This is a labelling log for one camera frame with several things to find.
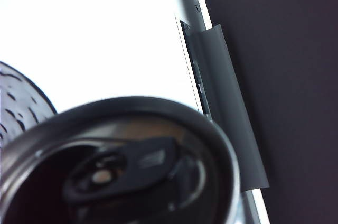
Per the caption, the silver metal drink can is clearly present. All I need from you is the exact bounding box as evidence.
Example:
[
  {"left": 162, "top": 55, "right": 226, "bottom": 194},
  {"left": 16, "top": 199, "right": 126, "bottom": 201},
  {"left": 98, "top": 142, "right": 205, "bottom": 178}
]
[{"left": 0, "top": 95, "right": 243, "bottom": 224}]

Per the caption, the dark desk divider panel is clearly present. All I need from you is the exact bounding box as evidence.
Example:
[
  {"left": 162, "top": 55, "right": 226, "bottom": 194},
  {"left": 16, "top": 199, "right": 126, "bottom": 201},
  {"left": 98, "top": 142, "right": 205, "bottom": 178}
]
[{"left": 196, "top": 0, "right": 338, "bottom": 224}]

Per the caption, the dark textured glass mug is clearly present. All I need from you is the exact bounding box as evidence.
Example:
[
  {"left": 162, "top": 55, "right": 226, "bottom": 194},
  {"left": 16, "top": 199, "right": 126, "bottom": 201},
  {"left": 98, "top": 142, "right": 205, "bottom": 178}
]
[{"left": 0, "top": 61, "right": 59, "bottom": 143}]

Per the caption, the recessed desk cable box frame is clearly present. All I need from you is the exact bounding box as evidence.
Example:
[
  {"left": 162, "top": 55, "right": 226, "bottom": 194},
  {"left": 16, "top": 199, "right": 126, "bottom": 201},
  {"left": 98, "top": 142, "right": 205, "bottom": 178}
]
[{"left": 175, "top": 15, "right": 220, "bottom": 125}]

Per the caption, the grey cable box flap lid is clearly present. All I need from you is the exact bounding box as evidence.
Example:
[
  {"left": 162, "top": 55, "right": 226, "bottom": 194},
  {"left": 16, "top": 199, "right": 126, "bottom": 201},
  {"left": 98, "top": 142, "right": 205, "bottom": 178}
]
[{"left": 194, "top": 23, "right": 270, "bottom": 192}]

